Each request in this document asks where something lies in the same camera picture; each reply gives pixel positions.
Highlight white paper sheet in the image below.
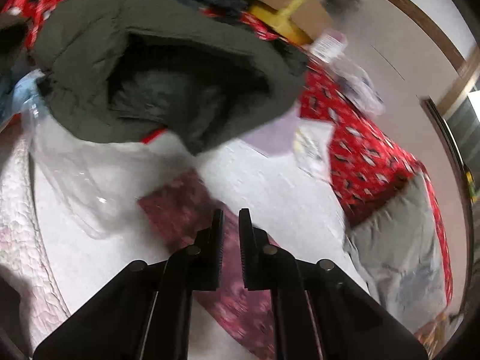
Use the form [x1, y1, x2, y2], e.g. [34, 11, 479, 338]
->
[293, 119, 335, 184]

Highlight clear plastic bag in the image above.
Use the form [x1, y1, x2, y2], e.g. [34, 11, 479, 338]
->
[21, 100, 152, 239]

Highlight lilac paper sheet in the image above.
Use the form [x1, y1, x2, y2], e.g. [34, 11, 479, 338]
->
[240, 103, 299, 157]

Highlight grey floral pillow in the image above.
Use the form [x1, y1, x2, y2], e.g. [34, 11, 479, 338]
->
[343, 173, 447, 333]

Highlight red patterned blanket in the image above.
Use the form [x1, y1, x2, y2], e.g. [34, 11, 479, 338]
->
[1, 0, 454, 307]

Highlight clear plastic water bottle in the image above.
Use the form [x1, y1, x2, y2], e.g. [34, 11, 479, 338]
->
[309, 28, 385, 118]

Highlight dark green hooded jacket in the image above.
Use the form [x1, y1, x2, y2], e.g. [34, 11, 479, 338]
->
[33, 0, 308, 155]

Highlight cardboard box with yellow tape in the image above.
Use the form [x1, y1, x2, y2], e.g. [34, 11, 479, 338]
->
[250, 0, 335, 46]

